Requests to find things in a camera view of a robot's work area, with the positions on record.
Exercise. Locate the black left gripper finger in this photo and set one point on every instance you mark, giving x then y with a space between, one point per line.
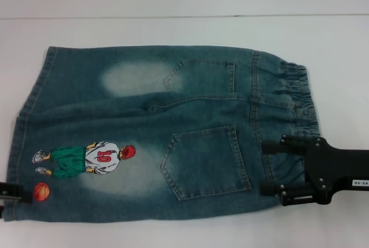
14 192

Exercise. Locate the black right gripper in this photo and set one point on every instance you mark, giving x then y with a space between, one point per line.
331 170

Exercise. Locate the blue denim shorts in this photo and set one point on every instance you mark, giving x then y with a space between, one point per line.
201 109

